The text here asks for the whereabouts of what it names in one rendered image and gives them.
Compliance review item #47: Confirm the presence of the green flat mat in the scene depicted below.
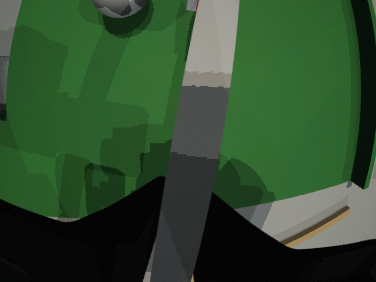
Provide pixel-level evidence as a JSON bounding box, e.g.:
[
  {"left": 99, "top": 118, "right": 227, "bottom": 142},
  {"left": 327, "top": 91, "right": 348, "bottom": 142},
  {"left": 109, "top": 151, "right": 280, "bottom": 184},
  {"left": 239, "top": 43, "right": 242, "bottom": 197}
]
[{"left": 0, "top": 0, "right": 361, "bottom": 218}]

